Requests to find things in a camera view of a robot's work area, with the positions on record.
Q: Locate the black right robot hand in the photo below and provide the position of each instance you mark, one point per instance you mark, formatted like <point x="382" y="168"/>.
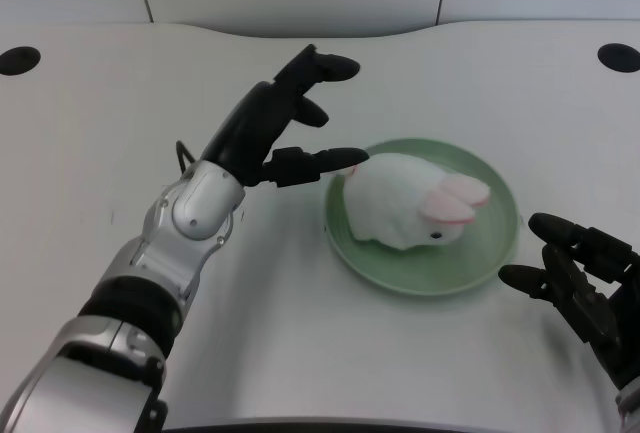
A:
<point x="580" y="278"/>

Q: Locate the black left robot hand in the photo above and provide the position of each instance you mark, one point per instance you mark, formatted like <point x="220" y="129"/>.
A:
<point x="270" y="123"/>

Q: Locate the white rabbit doll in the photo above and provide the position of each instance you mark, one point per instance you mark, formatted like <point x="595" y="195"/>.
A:
<point x="410" y="203"/>

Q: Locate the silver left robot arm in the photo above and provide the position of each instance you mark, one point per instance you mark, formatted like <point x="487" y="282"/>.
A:
<point x="130" y="303"/>

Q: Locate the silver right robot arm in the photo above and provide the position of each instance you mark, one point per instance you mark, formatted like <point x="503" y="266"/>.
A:
<point x="630" y="408"/>

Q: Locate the green round plate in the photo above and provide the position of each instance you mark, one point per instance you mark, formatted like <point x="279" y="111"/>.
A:
<point x="480" y="258"/>

